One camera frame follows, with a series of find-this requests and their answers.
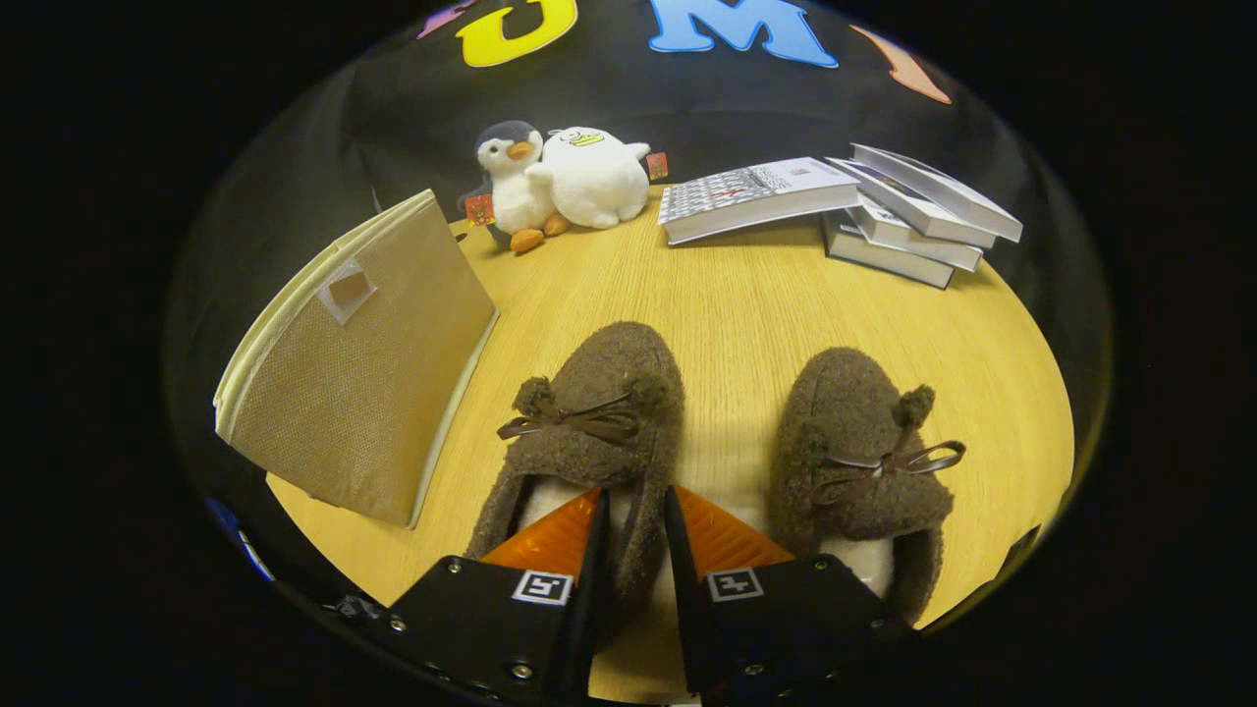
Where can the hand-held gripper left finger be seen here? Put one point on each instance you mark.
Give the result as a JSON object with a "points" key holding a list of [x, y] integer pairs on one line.
{"points": [[594, 570]]}

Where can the white duck plush toy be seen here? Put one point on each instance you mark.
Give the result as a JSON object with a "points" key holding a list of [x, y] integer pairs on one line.
{"points": [[594, 182]]}

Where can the white book patterned cover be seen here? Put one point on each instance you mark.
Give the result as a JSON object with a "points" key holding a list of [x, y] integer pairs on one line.
{"points": [[756, 191]]}

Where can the beige fabric storage box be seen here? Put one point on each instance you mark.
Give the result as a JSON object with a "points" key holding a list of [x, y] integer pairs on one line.
{"points": [[363, 393]]}

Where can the grey paperback book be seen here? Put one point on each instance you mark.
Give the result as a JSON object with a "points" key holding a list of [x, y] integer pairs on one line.
{"points": [[884, 260]]}

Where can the white book dark photo cover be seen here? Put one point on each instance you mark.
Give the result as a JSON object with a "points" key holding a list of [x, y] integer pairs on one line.
{"points": [[943, 191]]}

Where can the white paperback book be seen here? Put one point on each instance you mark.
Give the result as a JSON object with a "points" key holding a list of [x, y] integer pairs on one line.
{"points": [[923, 250]]}

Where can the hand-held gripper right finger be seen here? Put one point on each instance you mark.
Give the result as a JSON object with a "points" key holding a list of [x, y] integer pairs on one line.
{"points": [[683, 570]]}

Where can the penguin plush toy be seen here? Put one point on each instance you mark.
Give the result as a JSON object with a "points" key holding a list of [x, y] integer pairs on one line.
{"points": [[516, 191]]}

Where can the brown fuzzy shoe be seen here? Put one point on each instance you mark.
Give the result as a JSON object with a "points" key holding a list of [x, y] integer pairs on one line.
{"points": [[609, 363], [849, 393]]}

